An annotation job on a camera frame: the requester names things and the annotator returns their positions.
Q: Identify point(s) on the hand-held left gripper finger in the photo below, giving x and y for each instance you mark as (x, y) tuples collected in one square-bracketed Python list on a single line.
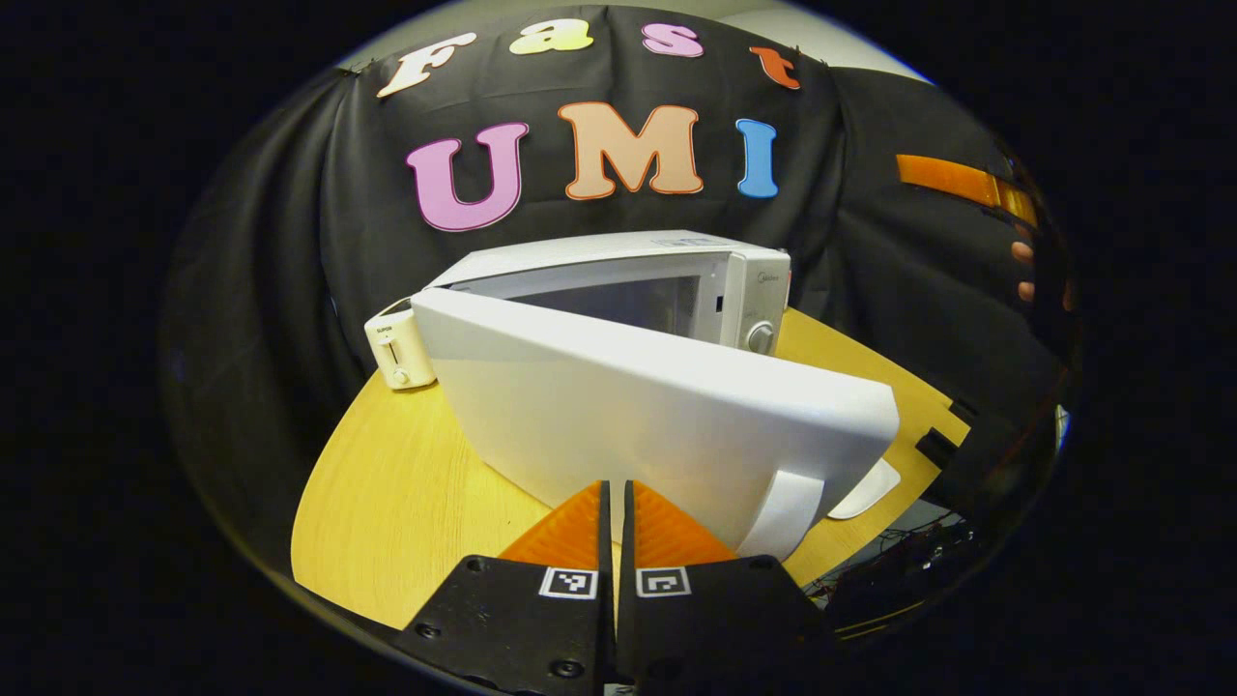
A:
[(628, 532), (605, 532)]

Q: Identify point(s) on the white microwave oven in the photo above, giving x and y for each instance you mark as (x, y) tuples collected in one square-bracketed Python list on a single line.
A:
[(628, 416)]

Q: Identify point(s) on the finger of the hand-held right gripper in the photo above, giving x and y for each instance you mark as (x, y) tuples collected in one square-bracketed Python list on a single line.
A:
[(947, 174)]

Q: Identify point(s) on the black backdrop cloth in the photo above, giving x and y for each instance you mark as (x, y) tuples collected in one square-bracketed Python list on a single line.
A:
[(290, 242)]

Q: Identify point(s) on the small white toaster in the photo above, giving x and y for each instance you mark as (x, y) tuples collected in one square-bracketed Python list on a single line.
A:
[(401, 353)]

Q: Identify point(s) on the white plate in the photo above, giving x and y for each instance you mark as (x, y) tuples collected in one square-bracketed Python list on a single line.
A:
[(870, 488)]

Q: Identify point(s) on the black table edge clamp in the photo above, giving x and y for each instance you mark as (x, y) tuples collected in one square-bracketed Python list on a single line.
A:
[(939, 448), (966, 409)]

